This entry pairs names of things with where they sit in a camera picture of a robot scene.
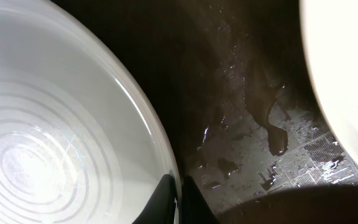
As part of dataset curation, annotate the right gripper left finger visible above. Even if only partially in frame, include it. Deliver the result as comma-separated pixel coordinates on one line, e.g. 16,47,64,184
133,174,177,224

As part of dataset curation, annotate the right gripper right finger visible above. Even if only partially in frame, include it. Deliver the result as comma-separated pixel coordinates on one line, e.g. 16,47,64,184
181,175,219,224

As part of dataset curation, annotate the white plate with ring pattern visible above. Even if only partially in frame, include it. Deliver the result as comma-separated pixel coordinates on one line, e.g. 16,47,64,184
0,1,180,223

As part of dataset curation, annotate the white plate with sauce streak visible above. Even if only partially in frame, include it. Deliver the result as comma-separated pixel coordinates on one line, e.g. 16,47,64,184
300,0,358,165

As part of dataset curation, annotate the dark brown serving tray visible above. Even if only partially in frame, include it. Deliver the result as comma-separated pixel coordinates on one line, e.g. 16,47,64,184
58,0,358,223

